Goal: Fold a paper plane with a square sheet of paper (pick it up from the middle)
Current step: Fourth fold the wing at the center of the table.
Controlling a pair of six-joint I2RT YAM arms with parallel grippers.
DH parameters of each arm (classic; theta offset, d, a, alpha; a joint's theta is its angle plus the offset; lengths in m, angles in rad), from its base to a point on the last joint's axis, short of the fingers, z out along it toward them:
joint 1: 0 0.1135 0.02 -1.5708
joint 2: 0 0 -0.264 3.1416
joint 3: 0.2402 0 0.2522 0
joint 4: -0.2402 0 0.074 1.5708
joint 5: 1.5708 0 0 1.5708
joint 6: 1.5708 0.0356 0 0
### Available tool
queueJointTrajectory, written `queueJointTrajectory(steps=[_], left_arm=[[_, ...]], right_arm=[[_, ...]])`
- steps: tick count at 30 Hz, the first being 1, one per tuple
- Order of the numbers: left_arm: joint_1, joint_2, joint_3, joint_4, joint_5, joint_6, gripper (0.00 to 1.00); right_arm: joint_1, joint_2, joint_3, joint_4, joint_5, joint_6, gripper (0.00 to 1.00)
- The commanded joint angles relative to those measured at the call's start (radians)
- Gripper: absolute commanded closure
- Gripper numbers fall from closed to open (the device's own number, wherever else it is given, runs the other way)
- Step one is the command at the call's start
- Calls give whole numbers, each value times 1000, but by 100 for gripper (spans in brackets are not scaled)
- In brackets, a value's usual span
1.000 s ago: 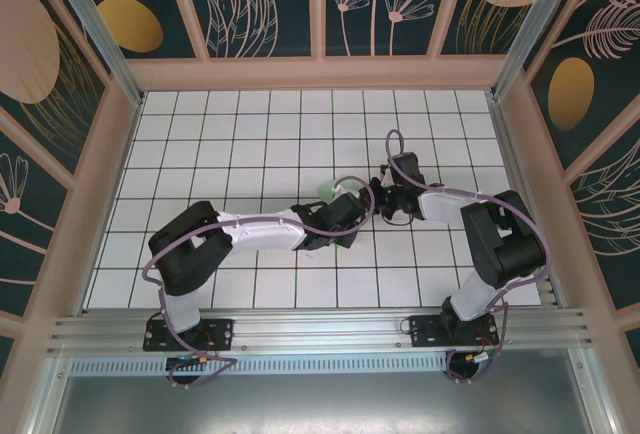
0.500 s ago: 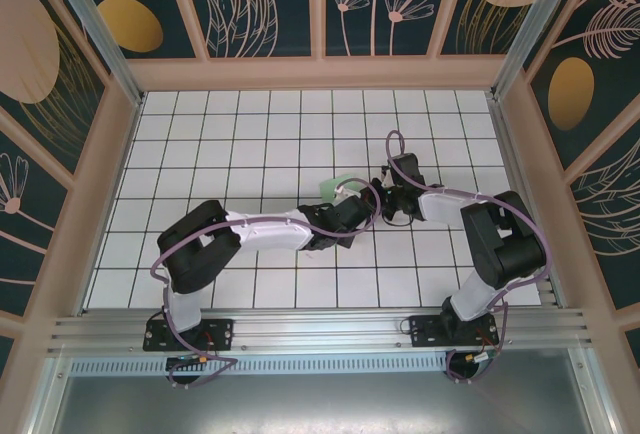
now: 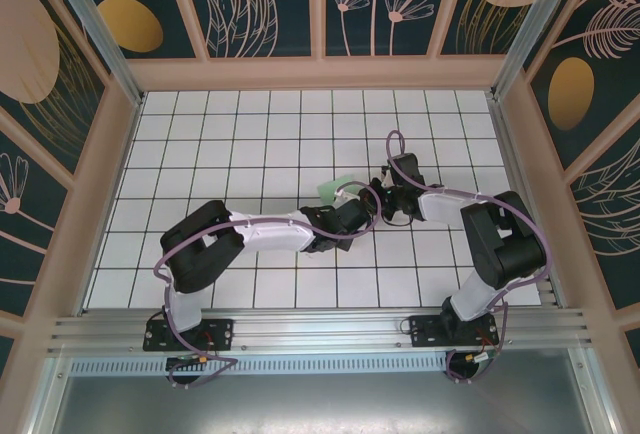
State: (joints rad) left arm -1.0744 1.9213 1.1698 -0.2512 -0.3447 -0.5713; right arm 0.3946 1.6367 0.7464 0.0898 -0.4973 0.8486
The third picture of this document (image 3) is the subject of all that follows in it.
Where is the aluminium side rail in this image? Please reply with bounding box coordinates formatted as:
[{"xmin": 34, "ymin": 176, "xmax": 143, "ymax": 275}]
[{"xmin": 487, "ymin": 96, "xmax": 559, "ymax": 308}]

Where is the green paper sheet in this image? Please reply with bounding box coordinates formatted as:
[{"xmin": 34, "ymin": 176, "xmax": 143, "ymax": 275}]
[{"xmin": 317, "ymin": 173, "xmax": 359, "ymax": 204}]

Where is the aluminium corner post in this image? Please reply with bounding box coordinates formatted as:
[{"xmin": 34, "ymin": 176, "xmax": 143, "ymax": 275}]
[
  {"xmin": 40, "ymin": 0, "xmax": 147, "ymax": 108},
  {"xmin": 489, "ymin": 0, "xmax": 604, "ymax": 101}
]

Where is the slotted grey cable duct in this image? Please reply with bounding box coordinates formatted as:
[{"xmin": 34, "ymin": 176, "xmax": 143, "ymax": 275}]
[{"xmin": 69, "ymin": 353, "xmax": 451, "ymax": 376}]

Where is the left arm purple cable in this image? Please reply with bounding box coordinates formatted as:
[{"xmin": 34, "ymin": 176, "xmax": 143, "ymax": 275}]
[{"xmin": 153, "ymin": 181, "xmax": 384, "ymax": 390}]

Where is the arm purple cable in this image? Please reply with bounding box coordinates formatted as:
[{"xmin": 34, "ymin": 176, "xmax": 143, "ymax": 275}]
[
  {"xmin": 153, "ymin": 181, "xmax": 384, "ymax": 390},
  {"xmin": 386, "ymin": 128, "xmax": 554, "ymax": 386}
]

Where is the red wire with yellow connector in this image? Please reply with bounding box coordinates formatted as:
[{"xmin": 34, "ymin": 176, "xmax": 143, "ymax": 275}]
[
  {"xmin": 195, "ymin": 333, "xmax": 219, "ymax": 363},
  {"xmin": 464, "ymin": 332, "xmax": 496, "ymax": 363}
]

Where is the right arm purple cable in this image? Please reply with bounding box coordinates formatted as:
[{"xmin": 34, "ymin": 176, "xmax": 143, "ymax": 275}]
[{"xmin": 386, "ymin": 128, "xmax": 554, "ymax": 386}]

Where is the long aluminium base rail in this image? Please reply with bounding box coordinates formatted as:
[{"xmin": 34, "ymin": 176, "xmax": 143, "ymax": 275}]
[{"xmin": 47, "ymin": 307, "xmax": 594, "ymax": 355}]

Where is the grey metal sheet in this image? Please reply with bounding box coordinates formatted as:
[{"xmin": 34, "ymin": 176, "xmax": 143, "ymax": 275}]
[{"xmin": 29, "ymin": 353, "xmax": 621, "ymax": 434}]

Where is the black controller board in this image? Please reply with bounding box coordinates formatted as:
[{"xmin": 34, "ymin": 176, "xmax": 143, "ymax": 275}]
[{"xmin": 166, "ymin": 353, "xmax": 221, "ymax": 371}]

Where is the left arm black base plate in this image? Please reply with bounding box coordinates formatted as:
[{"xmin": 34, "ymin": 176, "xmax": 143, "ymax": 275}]
[{"xmin": 142, "ymin": 317, "xmax": 236, "ymax": 354}]

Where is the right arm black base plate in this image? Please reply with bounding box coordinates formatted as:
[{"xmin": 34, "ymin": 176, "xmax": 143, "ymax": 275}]
[{"xmin": 408, "ymin": 314, "xmax": 500, "ymax": 350}]

